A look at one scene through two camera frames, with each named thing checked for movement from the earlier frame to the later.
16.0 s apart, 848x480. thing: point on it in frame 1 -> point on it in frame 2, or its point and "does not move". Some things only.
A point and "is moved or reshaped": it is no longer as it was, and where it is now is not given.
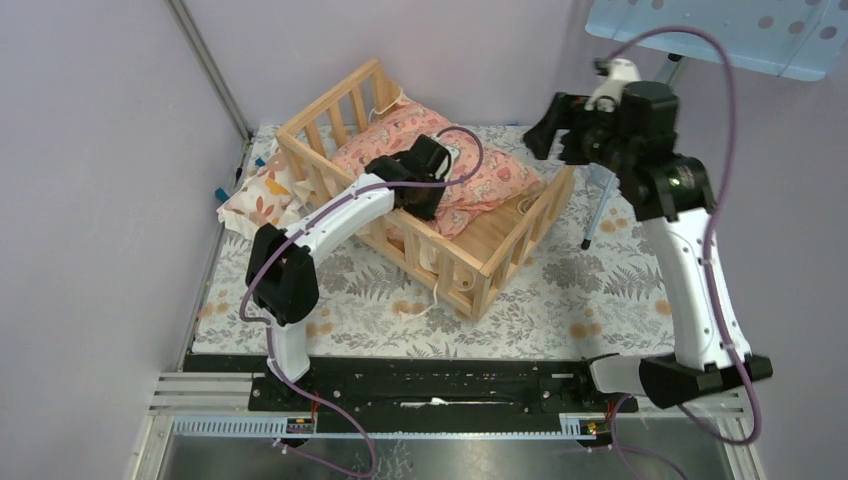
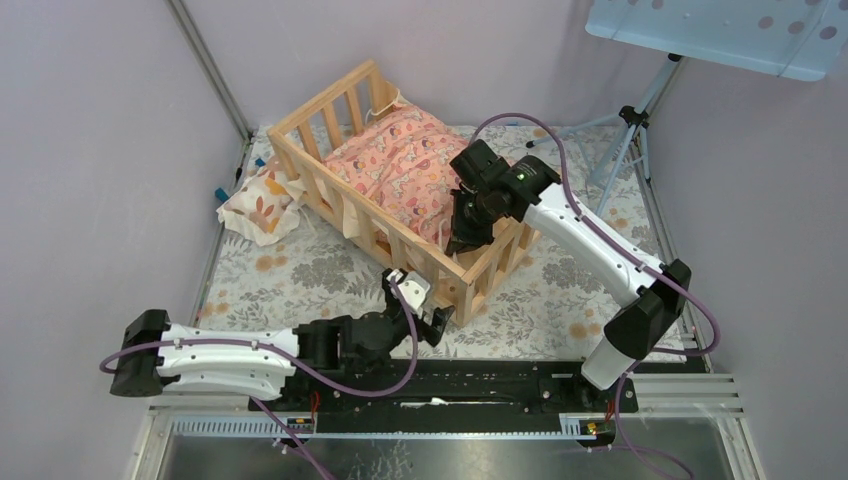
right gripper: x=536 y=140 -> x=461 y=237
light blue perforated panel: x=797 y=39 does not move
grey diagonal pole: x=207 y=63 does not move
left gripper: x=426 y=212 -> x=430 y=332
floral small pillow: x=268 y=197 does not move
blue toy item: x=222 y=195 does not move
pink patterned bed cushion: x=482 y=178 is moved or reshaped
